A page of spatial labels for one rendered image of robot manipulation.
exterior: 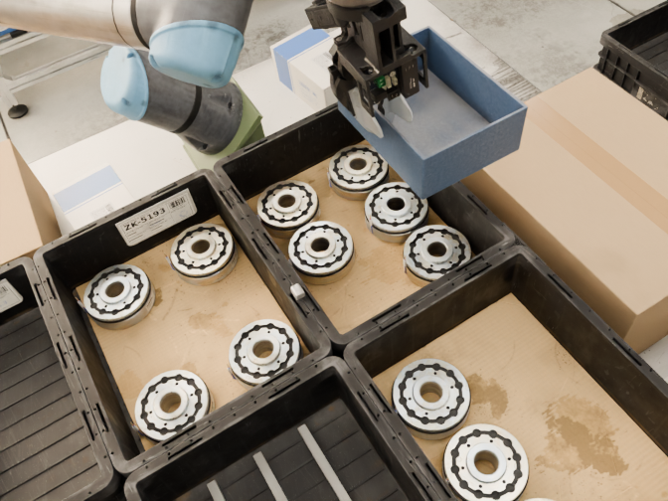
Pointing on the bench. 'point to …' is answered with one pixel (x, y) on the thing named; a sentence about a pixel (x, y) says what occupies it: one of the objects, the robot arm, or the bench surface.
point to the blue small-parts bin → (447, 121)
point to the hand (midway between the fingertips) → (377, 120)
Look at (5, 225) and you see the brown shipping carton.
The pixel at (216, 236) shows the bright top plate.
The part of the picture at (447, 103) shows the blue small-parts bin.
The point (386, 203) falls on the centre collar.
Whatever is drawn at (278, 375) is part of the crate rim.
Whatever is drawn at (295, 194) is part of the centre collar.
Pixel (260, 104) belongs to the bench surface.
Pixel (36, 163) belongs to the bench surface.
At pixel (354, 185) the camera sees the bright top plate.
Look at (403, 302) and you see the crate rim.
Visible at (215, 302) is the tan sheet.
